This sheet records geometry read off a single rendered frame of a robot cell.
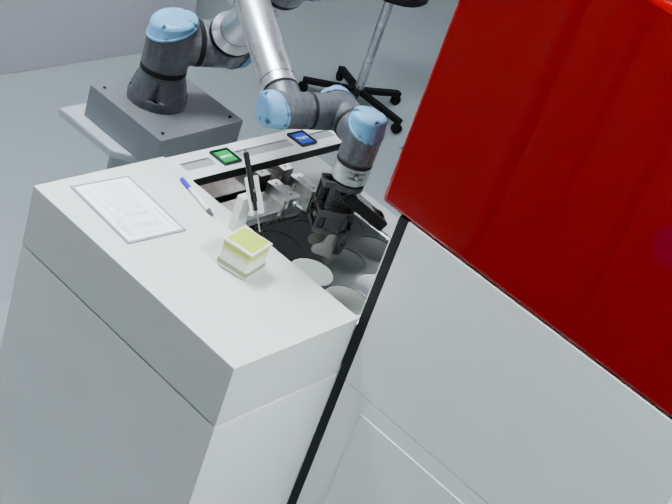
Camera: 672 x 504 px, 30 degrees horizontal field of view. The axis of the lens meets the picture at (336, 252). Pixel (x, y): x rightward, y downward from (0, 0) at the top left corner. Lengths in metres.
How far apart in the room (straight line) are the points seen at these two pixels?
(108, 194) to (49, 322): 0.30
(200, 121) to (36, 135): 1.67
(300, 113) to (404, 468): 0.74
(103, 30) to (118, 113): 2.23
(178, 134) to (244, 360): 0.89
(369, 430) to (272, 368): 0.30
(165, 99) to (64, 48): 2.14
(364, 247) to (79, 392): 0.72
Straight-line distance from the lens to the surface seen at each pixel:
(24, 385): 2.85
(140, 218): 2.60
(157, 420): 2.50
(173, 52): 3.06
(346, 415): 2.62
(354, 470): 2.65
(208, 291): 2.45
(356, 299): 2.69
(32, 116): 4.84
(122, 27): 5.39
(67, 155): 4.65
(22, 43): 5.09
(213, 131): 3.13
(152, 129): 3.05
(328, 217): 2.54
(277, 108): 2.46
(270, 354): 2.35
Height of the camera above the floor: 2.37
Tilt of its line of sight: 31 degrees down
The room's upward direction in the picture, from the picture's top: 20 degrees clockwise
